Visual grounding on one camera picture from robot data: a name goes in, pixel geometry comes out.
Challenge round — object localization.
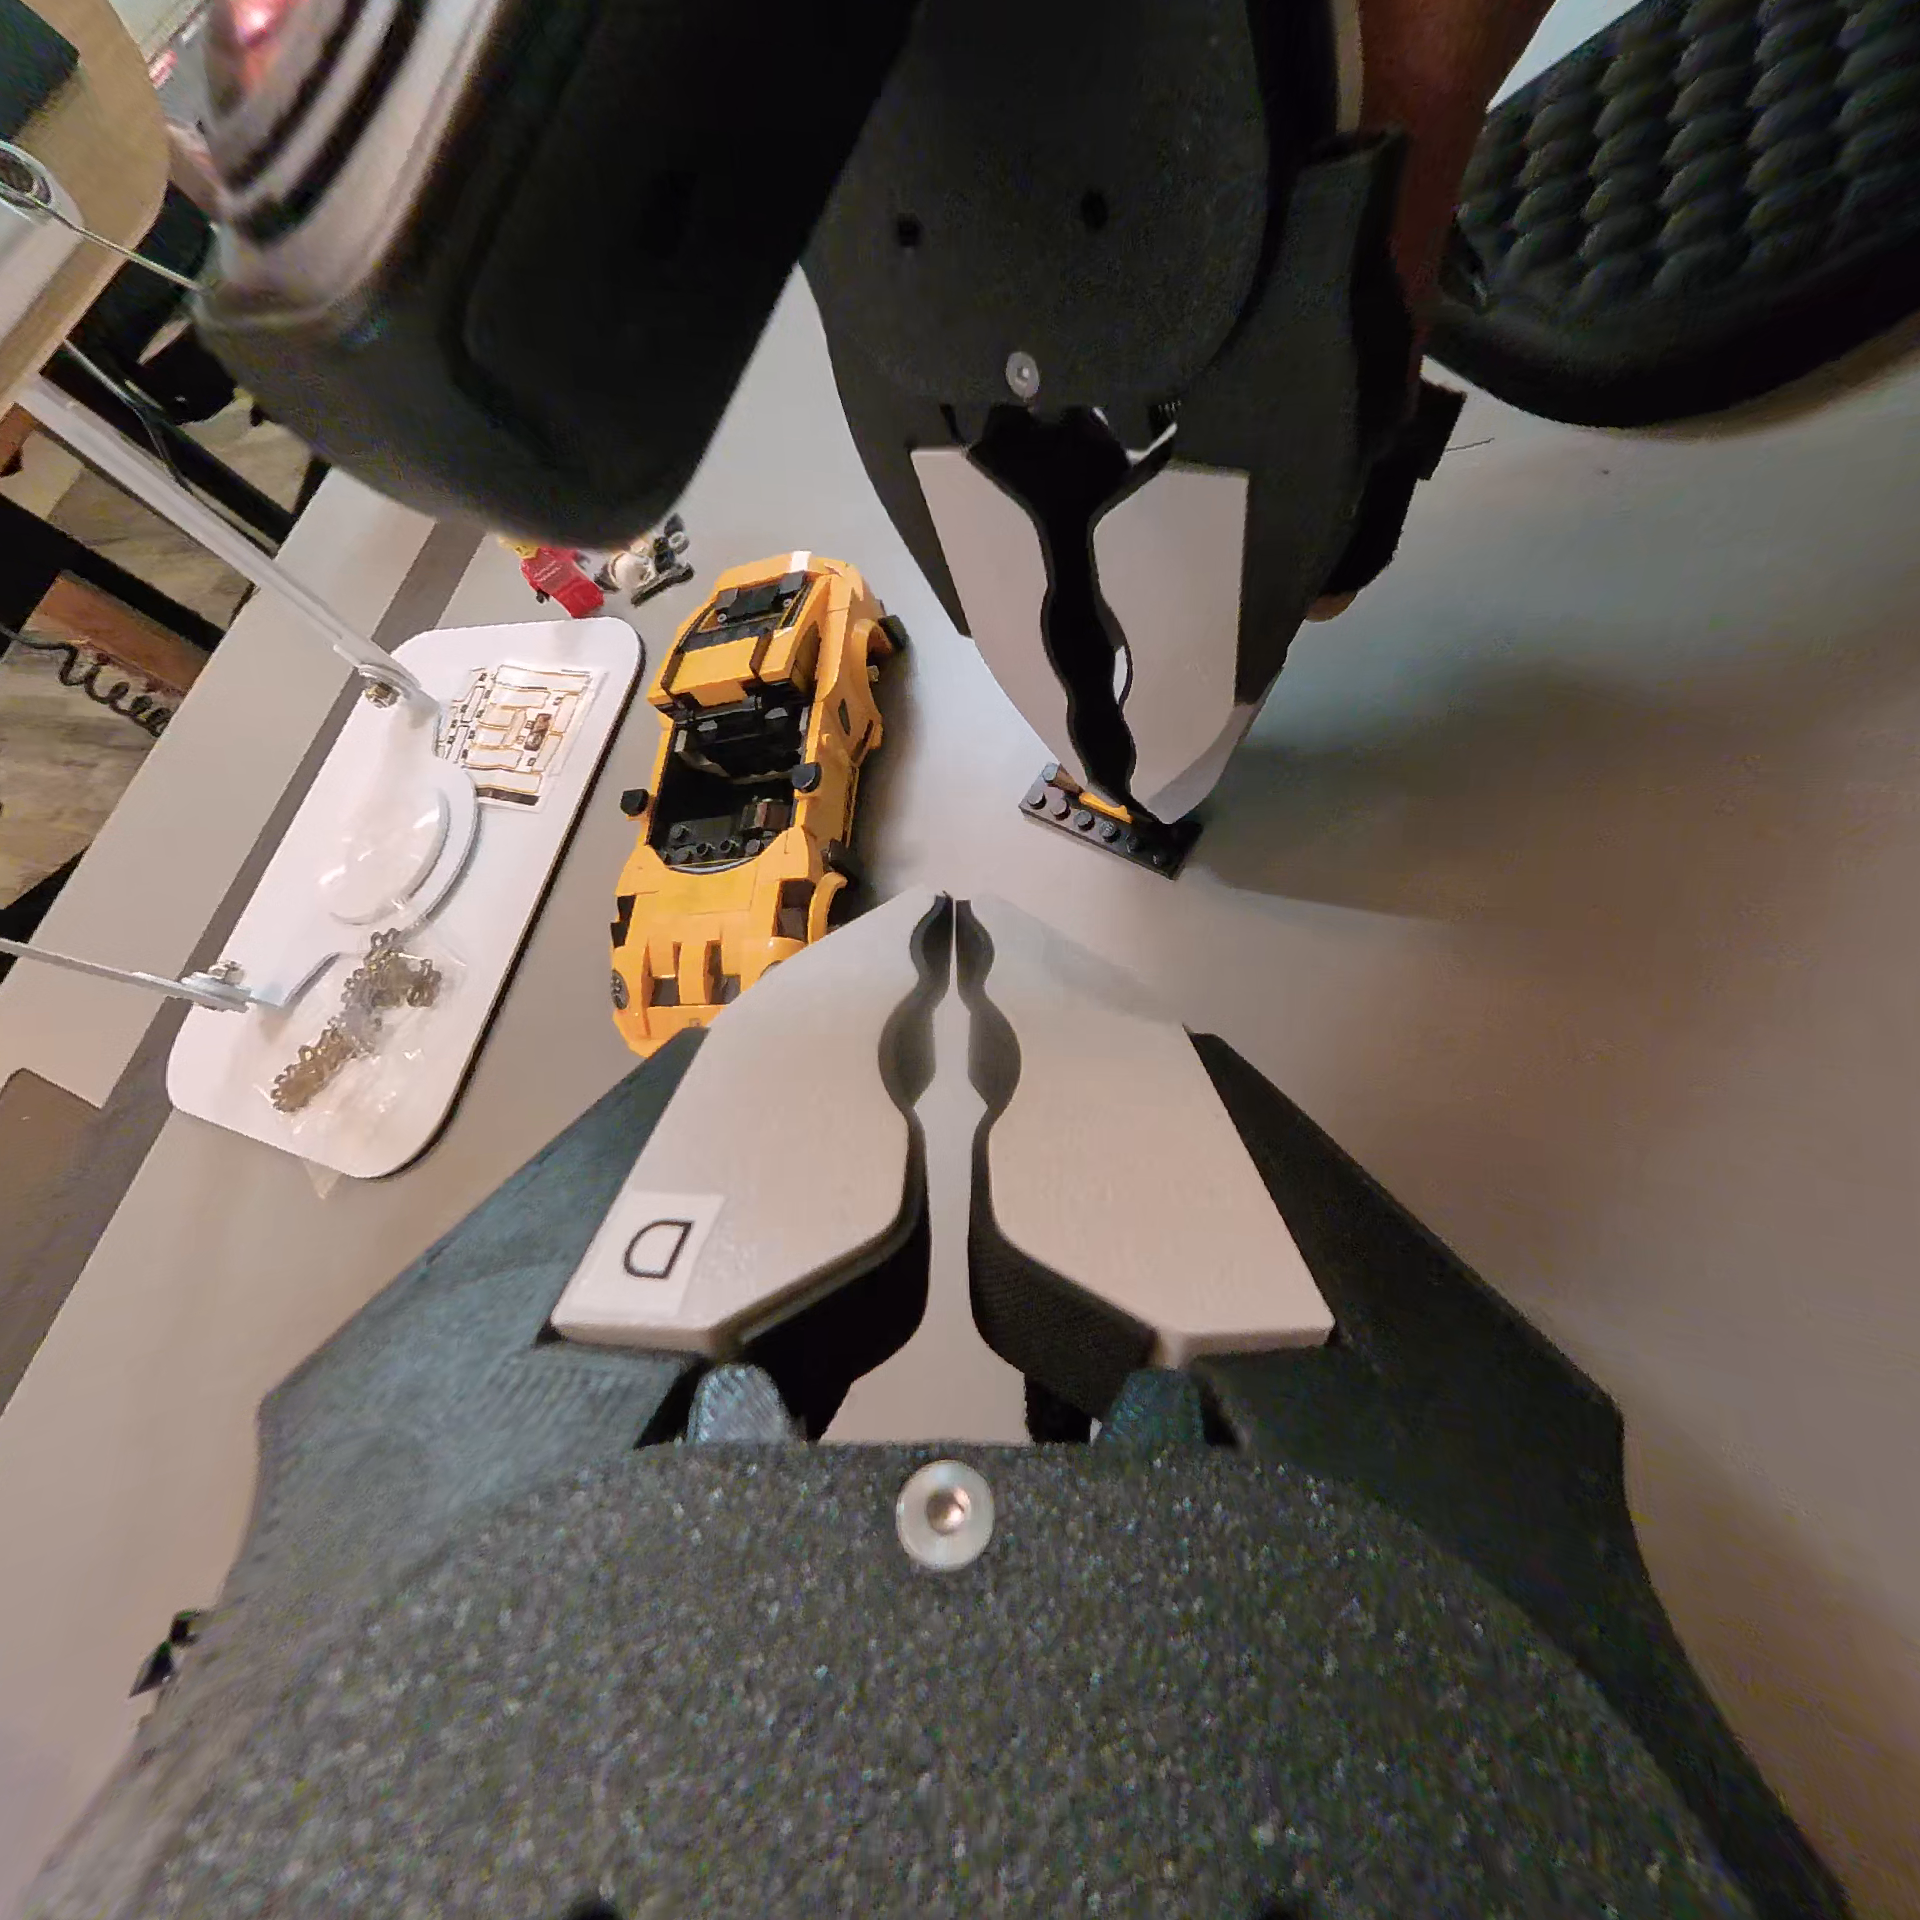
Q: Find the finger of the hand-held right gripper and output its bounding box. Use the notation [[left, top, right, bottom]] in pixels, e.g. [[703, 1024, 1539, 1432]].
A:
[[1093, 452, 1289, 823], [912, 437, 1137, 809]]

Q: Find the lego sticker sheet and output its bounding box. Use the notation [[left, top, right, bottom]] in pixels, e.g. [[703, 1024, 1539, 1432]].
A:
[[432, 657, 606, 812]]

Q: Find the round wooden table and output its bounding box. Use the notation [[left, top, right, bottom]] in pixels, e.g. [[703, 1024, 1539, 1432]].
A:
[[0, 0, 170, 406]]

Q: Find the round clear lens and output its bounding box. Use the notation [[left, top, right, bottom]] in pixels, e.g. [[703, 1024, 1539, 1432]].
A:
[[291, 771, 483, 929]]

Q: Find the yellow lego car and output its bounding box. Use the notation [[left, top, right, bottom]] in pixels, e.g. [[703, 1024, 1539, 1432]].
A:
[[608, 550, 912, 1058]]

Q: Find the person's right forearm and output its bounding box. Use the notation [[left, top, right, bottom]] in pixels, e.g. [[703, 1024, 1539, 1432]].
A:
[[1425, 0, 1920, 428]]

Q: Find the white stand base board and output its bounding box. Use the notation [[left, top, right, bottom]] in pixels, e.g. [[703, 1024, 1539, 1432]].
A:
[[165, 616, 646, 1183]]

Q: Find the black yellow lego plate assembly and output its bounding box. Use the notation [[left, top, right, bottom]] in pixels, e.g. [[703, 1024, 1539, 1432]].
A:
[[1017, 762, 1205, 878]]

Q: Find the black coiled cable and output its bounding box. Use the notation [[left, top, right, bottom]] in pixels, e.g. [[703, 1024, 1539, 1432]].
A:
[[60, 644, 197, 737]]

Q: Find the pile of small lego pieces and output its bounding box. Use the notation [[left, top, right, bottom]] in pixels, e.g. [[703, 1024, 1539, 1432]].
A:
[[600, 515, 698, 604]]

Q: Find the bag of small lego parts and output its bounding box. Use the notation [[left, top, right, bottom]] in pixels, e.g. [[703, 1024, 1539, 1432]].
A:
[[254, 931, 469, 1120]]

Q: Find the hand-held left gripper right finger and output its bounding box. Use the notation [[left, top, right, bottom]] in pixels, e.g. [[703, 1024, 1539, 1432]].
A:
[[955, 894, 1338, 1368]]

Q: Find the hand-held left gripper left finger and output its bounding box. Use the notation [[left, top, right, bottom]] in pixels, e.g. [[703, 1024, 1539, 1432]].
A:
[[551, 892, 958, 1361]]

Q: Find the person's right hand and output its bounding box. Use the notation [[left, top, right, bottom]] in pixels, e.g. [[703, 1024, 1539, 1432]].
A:
[[1355, 0, 1563, 385]]

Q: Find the clear stand rod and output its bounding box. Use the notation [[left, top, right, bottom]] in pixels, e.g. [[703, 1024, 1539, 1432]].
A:
[[0, 374, 454, 720], [0, 937, 338, 1014]]

